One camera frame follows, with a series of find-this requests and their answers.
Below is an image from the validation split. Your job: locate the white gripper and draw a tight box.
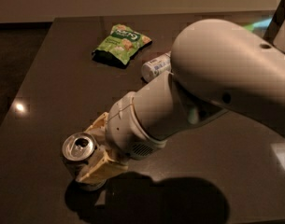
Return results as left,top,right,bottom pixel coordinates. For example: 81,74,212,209
79,91,166,184

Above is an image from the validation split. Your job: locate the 7up soda can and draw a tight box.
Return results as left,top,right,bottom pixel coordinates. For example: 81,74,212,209
62,133,106,191

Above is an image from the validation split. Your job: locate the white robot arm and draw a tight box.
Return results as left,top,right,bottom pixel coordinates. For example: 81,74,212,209
76,19,285,185

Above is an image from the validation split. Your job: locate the white blue plastic bottle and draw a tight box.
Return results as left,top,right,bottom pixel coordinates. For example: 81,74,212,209
141,51,171,82

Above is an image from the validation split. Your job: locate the green chip bag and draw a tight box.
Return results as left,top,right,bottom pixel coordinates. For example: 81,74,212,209
93,24,152,65

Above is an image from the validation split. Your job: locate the green snack packet at edge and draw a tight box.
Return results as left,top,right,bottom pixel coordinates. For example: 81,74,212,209
244,18,272,32

